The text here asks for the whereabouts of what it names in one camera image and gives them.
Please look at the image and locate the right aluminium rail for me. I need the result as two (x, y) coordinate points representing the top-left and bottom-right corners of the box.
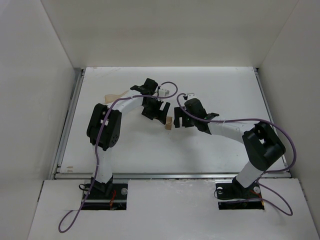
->
(253, 67), (288, 168)

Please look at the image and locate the amber transparent plastic box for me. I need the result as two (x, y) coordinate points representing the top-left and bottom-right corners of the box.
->
(104, 90), (131, 105)

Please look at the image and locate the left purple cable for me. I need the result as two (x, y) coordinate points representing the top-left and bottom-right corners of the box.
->
(58, 80), (179, 234)

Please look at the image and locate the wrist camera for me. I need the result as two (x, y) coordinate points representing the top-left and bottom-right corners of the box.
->
(183, 93), (197, 101)
(157, 88), (170, 97)

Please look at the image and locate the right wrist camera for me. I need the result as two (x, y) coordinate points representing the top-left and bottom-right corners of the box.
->
(183, 93), (197, 101)

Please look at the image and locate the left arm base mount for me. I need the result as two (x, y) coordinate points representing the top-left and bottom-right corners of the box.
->
(81, 182), (128, 211)

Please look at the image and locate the left aluminium rail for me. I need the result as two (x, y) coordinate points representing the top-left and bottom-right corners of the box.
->
(48, 67), (86, 180)

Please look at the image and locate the aluminium rail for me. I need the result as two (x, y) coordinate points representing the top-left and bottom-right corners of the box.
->
(53, 171), (293, 180)
(253, 67), (288, 168)
(48, 67), (86, 180)

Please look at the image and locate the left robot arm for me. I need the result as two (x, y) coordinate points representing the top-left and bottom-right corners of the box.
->
(86, 78), (177, 197)

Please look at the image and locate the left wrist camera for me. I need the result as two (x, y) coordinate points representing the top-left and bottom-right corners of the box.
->
(157, 88), (170, 97)

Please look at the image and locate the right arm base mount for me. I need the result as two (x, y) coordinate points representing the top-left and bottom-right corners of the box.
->
(214, 177), (265, 210)

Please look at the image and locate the front aluminium rail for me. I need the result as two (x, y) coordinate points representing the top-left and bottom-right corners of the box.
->
(53, 171), (293, 180)

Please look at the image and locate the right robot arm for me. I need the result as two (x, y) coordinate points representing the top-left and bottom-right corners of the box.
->
(173, 95), (286, 200)

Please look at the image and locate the brown wooden rectangular block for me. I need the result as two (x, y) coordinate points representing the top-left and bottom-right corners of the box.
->
(164, 124), (172, 131)

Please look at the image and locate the light wooden cube block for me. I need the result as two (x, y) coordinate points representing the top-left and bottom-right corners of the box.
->
(165, 116), (173, 125)

